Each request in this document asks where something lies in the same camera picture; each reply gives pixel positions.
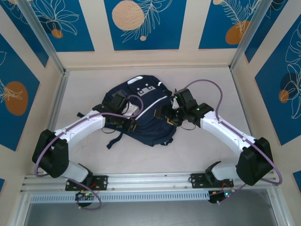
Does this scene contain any navy blue backpack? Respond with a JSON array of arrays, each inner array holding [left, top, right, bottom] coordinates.
[[77, 74, 177, 149]]

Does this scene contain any blue poster beige circle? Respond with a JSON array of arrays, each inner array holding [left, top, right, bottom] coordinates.
[[104, 0, 188, 51]]

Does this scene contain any blue poster orange circle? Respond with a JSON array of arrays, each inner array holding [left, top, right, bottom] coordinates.
[[0, 32, 40, 153], [198, 0, 261, 50], [255, 30, 301, 146]]

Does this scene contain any small electronics board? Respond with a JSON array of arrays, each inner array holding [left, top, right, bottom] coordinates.
[[208, 189, 236, 204], [75, 191, 97, 201]]

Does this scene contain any grey metal panel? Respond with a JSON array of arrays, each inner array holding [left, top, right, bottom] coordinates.
[[14, 188, 290, 226]]

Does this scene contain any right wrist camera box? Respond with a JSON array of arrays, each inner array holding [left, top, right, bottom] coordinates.
[[170, 97, 181, 110]]

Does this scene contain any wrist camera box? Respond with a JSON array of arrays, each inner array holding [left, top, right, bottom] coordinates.
[[124, 101, 139, 117], [170, 97, 181, 110]]

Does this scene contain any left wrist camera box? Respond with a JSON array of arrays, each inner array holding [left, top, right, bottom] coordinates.
[[124, 101, 139, 117]]

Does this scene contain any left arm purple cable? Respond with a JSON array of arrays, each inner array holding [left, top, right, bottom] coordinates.
[[34, 94, 144, 210]]

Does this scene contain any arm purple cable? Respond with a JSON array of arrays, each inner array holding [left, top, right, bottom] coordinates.
[[184, 79, 283, 205], [34, 94, 144, 210]]

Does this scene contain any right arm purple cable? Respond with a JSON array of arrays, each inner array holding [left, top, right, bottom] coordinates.
[[184, 79, 283, 205]]

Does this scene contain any aluminium table side rail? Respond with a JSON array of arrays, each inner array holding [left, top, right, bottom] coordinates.
[[35, 69, 70, 175], [230, 68, 266, 170]]

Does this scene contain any aluminium mounting rail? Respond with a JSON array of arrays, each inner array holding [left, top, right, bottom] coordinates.
[[20, 170, 282, 194]]

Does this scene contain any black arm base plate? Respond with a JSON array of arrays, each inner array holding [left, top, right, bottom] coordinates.
[[190, 173, 235, 189], [65, 175, 109, 191]]

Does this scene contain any grey slotted cable duct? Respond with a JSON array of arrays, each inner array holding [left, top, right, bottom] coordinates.
[[29, 191, 211, 203]]

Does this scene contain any blue floral wall poster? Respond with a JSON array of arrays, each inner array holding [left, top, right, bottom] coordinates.
[[0, 0, 50, 69], [22, 0, 95, 53], [244, 0, 301, 64]]

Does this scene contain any aluminium frame post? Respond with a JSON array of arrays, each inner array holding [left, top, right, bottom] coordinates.
[[229, 0, 276, 73], [17, 0, 69, 76]]

